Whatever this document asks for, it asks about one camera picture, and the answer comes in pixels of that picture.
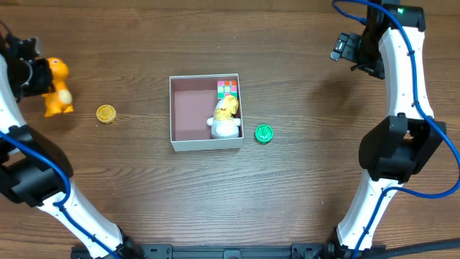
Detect multicolour puzzle cube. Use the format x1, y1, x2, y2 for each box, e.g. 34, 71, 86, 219
217, 81, 238, 100

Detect green round disc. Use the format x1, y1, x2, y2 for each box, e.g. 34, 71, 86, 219
254, 124, 274, 144

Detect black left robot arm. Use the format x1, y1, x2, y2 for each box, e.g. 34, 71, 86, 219
1, 33, 145, 258

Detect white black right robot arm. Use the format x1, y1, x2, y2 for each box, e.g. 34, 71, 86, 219
330, 1, 452, 258

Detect thick black cable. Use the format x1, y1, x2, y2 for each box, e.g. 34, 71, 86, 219
373, 237, 460, 259

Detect white box pink interior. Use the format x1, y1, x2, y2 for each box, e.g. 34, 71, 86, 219
169, 73, 244, 152

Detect yellow round disc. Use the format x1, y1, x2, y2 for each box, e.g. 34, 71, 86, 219
96, 104, 117, 124

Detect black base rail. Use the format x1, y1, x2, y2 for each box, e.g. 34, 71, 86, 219
141, 243, 323, 259

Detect orange dinosaur figure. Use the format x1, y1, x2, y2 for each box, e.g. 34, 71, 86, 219
42, 58, 74, 117

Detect white plush duck toy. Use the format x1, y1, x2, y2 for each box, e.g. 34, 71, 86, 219
206, 95, 242, 139

